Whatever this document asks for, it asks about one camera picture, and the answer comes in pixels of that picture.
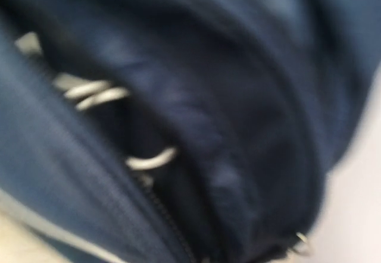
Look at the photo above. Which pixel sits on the navy blue backpack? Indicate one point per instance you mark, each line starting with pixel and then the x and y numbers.
pixel 261 99

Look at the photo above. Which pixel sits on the white charger with cable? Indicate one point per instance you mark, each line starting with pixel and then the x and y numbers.
pixel 95 93

